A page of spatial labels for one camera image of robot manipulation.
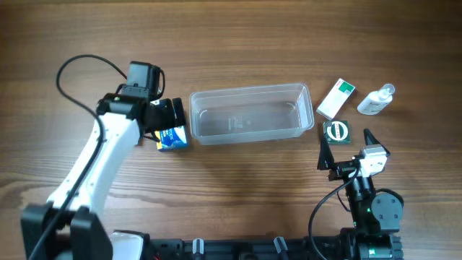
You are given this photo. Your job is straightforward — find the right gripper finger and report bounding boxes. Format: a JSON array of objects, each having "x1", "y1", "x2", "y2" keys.
[
  {"x1": 363, "y1": 129, "x2": 391, "y2": 156},
  {"x1": 317, "y1": 136, "x2": 335, "y2": 170}
]

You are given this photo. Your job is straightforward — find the blue yellow VapoDrops box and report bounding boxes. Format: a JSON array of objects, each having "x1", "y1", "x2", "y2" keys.
[{"x1": 154, "y1": 126, "x2": 188, "y2": 152}]

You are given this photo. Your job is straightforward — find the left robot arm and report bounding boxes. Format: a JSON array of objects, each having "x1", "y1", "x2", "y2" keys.
[{"x1": 21, "y1": 61, "x2": 186, "y2": 260}]

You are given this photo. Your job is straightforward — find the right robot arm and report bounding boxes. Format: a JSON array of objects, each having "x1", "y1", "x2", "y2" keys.
[{"x1": 308, "y1": 129, "x2": 404, "y2": 259}]

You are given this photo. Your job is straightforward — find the clear plastic container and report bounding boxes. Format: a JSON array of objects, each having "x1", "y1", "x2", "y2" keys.
[{"x1": 189, "y1": 82, "x2": 315, "y2": 145}]

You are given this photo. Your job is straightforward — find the green round-logo box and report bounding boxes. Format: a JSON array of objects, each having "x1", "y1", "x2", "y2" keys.
[{"x1": 323, "y1": 121, "x2": 351, "y2": 145}]

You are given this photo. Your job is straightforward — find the white dropper bottle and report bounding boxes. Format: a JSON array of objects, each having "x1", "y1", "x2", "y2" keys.
[{"x1": 357, "y1": 83, "x2": 395, "y2": 116}]

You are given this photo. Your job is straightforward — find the white green medicine box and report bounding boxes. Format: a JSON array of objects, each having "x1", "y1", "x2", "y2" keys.
[{"x1": 316, "y1": 78, "x2": 355, "y2": 120}]

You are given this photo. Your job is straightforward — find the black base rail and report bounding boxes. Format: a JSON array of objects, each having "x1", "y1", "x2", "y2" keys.
[{"x1": 111, "y1": 230, "x2": 404, "y2": 260}]

